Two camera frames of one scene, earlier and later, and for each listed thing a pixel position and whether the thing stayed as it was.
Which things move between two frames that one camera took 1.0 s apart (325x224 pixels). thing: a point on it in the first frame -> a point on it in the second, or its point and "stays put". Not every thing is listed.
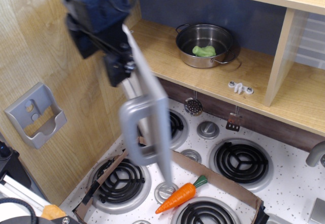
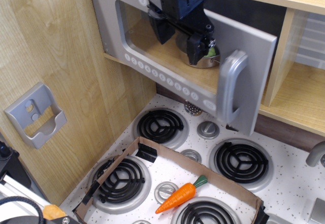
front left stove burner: (126, 190) stays put
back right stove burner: (244, 162) stays put
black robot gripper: (103, 14) -> (185, 10)
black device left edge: (11, 165) stays put
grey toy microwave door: (159, 132) -> (246, 59)
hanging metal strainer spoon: (193, 105) stays put
